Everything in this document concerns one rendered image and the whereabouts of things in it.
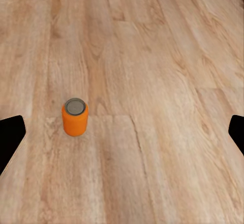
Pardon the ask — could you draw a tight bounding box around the can of soda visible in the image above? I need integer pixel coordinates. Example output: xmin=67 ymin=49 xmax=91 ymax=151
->
xmin=61 ymin=98 xmax=88 ymax=137

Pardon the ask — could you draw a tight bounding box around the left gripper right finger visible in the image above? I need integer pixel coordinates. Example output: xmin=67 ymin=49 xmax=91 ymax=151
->
xmin=228 ymin=115 xmax=244 ymax=155

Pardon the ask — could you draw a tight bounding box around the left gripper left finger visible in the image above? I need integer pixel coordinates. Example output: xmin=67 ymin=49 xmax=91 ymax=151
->
xmin=0 ymin=115 xmax=26 ymax=175

